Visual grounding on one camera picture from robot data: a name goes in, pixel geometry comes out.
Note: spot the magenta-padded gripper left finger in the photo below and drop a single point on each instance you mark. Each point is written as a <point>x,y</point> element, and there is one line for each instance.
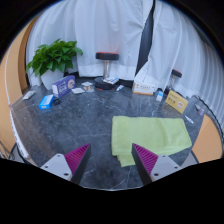
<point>76,160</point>

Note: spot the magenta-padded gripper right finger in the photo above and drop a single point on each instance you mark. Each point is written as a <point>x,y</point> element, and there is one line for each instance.
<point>146,160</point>

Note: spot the light green towel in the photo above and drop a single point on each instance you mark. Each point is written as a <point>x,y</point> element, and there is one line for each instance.
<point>150,133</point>

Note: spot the small black object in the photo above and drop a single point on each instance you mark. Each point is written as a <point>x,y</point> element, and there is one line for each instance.
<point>57,101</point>

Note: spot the small blue white box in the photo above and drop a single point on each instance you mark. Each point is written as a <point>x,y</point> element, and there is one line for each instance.
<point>160,96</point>

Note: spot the yellow cardboard box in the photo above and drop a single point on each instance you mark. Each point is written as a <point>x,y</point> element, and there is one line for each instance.
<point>176,102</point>

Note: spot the white card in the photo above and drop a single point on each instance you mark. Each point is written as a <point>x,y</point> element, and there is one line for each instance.
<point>78,90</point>

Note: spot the white orange cardboard box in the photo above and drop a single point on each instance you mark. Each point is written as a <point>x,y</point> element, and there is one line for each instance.
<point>144,88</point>

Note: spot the small purple container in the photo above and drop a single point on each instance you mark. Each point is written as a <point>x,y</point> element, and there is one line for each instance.
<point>200,111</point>

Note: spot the small picture packet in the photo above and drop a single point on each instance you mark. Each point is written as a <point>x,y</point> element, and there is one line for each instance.
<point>88,87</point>

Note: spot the purple cardboard box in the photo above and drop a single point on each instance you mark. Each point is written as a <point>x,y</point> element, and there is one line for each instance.
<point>63,86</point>

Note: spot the white blue tube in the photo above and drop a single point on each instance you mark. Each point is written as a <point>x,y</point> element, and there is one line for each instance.
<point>120,88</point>

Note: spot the white flat packet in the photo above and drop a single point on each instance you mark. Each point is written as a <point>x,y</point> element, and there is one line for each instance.
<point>28,95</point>

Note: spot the white booklet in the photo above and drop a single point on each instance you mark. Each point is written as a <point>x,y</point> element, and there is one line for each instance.
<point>111,80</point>

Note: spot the green potted plant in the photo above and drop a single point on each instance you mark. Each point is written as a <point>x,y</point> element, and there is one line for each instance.
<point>53,58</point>

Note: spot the white curtain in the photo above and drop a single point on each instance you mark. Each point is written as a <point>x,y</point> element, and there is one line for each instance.
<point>100,30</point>
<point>180,43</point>

